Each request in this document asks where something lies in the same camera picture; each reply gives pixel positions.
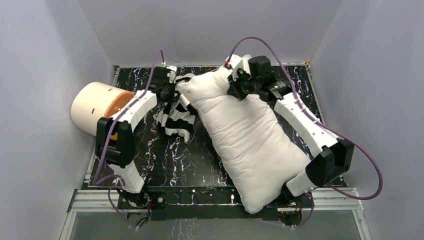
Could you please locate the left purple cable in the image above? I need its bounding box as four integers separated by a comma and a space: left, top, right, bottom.
92, 50, 167, 213

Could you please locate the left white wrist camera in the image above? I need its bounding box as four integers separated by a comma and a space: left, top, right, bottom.
165, 65, 178, 76

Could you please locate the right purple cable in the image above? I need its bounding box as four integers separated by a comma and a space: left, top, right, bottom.
224, 36, 385, 201

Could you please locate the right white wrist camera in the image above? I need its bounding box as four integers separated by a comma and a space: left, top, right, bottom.
229, 54, 252, 78

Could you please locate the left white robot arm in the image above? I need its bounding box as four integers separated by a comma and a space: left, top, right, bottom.
95, 65, 177, 208

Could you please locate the white orange cylinder roll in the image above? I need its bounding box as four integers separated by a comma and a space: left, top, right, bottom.
71, 81, 135, 136

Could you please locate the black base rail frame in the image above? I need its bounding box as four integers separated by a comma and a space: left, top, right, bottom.
117, 186, 312, 226

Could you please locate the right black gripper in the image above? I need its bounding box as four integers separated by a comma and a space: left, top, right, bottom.
226, 68, 260, 102

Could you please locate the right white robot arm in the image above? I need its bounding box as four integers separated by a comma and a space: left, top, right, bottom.
224, 54, 354, 207

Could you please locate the purple cable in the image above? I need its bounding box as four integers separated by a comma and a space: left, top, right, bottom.
224, 36, 385, 201
92, 50, 167, 213

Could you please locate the white pillow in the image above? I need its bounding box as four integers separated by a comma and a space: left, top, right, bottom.
177, 67, 310, 214

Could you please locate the black white striped pillowcase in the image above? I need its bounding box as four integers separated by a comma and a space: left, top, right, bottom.
156, 73, 198, 144

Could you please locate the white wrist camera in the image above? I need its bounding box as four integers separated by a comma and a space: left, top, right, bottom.
229, 54, 252, 78
165, 65, 178, 76

